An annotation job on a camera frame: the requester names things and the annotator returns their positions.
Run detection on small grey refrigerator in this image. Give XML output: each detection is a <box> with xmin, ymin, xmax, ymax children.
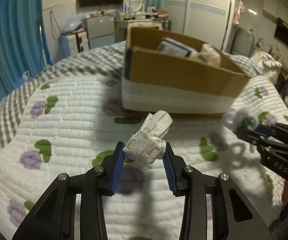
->
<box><xmin>83</xmin><ymin>15</ymin><xmax>115</xmax><ymax>49</ymax></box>

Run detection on white cloth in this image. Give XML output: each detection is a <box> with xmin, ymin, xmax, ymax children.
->
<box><xmin>189</xmin><ymin>43</ymin><xmax>221</xmax><ymax>68</ymax></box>

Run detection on open cardboard box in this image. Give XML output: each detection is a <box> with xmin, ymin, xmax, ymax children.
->
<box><xmin>122</xmin><ymin>27</ymin><xmax>248</xmax><ymax>118</ymax></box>

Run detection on white sock bundle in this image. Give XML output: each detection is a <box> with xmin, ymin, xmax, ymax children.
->
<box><xmin>123</xmin><ymin>110</ymin><xmax>173</xmax><ymax>168</ymax></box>

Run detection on teal window curtain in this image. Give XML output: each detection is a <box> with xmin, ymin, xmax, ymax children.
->
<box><xmin>0</xmin><ymin>0</ymin><xmax>51</xmax><ymax>101</ymax></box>

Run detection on white louvered wardrobe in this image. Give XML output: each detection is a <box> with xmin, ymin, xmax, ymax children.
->
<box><xmin>163</xmin><ymin>0</ymin><xmax>236</xmax><ymax>51</ymax></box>

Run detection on white storage box stack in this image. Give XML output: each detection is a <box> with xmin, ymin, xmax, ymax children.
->
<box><xmin>62</xmin><ymin>30</ymin><xmax>90</xmax><ymax>57</ymax></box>

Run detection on white fluffy hair ties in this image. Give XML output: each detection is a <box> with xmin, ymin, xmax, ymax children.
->
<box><xmin>222</xmin><ymin>107</ymin><xmax>259</xmax><ymax>132</ymax></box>

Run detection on white dressing table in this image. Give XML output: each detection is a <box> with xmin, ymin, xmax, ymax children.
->
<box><xmin>115</xmin><ymin>19</ymin><xmax>163</xmax><ymax>43</ymax></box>

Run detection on grey checkered blanket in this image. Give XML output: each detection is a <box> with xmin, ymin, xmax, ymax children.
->
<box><xmin>0</xmin><ymin>41</ymin><xmax>262</xmax><ymax>205</ymax></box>

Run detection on white floral quilt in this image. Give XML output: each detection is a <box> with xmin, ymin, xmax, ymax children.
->
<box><xmin>0</xmin><ymin>76</ymin><xmax>284</xmax><ymax>239</ymax></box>

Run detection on floral tissue pack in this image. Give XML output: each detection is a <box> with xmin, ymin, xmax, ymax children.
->
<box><xmin>156</xmin><ymin>37</ymin><xmax>194</xmax><ymax>57</ymax></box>

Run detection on white bag pile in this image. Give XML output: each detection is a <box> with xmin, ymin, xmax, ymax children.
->
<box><xmin>250</xmin><ymin>51</ymin><xmax>282</xmax><ymax>84</ymax></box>

